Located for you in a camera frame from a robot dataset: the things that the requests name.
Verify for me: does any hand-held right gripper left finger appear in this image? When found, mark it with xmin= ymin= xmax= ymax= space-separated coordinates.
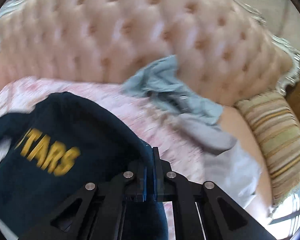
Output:
xmin=19 ymin=166 xmax=148 ymax=240

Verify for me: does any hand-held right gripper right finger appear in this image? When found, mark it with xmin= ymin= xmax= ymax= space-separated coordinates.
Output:
xmin=152 ymin=147 xmax=278 ymax=240

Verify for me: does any navy sweatshirt with yellow print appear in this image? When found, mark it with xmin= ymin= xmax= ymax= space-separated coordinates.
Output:
xmin=0 ymin=92 xmax=168 ymax=240

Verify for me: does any pink floral blanket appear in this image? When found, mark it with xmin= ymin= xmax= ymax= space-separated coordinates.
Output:
xmin=0 ymin=76 xmax=208 ymax=213

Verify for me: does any grey garment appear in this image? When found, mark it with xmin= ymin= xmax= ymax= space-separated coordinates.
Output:
xmin=177 ymin=115 xmax=262 ymax=209

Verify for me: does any light blue garment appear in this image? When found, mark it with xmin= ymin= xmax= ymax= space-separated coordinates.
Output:
xmin=121 ymin=55 xmax=224 ymax=127

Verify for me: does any striped fringed pillow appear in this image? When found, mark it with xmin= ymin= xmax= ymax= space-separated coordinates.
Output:
xmin=236 ymin=91 xmax=300 ymax=205

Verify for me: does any beige tufted leather sofa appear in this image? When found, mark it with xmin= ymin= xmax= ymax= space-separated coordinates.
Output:
xmin=0 ymin=0 xmax=300 ymax=220

